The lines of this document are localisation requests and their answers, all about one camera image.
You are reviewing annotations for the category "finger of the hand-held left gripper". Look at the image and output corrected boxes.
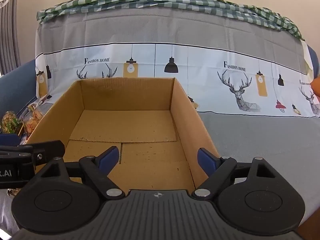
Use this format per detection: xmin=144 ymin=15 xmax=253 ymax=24
xmin=0 ymin=134 xmax=21 ymax=146
xmin=19 ymin=140 xmax=66 ymax=174

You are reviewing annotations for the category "clear biscuit packet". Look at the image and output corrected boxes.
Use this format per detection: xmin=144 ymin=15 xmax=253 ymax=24
xmin=21 ymin=104 xmax=50 ymax=141

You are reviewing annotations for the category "grey curtain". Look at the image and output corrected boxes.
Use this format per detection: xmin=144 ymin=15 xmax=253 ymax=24
xmin=0 ymin=0 xmax=22 ymax=76

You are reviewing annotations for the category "brown cardboard box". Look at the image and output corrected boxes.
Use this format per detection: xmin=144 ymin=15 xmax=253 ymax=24
xmin=26 ymin=77 xmax=220 ymax=192

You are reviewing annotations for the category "blue sofa cushion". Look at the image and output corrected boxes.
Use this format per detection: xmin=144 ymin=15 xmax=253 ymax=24
xmin=304 ymin=44 xmax=320 ymax=80

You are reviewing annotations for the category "orange round object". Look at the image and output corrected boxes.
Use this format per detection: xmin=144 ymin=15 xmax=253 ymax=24
xmin=311 ymin=76 xmax=320 ymax=97

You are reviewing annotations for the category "round peanut cake packet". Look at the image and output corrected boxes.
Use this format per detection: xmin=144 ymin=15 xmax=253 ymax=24
xmin=1 ymin=110 xmax=20 ymax=135

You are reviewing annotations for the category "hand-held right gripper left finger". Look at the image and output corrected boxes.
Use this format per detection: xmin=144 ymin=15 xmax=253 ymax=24
xmin=32 ymin=146 xmax=126 ymax=201

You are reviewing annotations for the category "white deer print pillow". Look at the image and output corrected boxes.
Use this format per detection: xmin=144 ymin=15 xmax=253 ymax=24
xmin=34 ymin=6 xmax=320 ymax=118

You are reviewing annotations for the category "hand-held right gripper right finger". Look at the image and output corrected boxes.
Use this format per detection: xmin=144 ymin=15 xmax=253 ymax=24
xmin=191 ymin=148 xmax=285 ymax=201

